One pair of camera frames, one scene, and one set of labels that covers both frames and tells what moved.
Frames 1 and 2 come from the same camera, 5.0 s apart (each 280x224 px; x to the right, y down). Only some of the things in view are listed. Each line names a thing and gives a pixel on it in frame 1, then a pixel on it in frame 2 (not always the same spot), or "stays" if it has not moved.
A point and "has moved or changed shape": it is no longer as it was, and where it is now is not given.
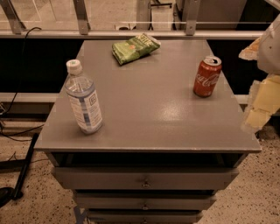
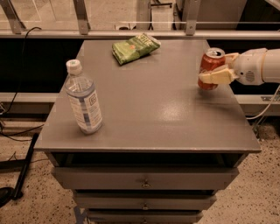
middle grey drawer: (144, 200) stays
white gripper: (269, 52) -> (248, 67)
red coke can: (206, 76) has moved or changed shape
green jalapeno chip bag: (134, 48) stays
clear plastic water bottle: (80, 88) stays
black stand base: (9, 194) stays
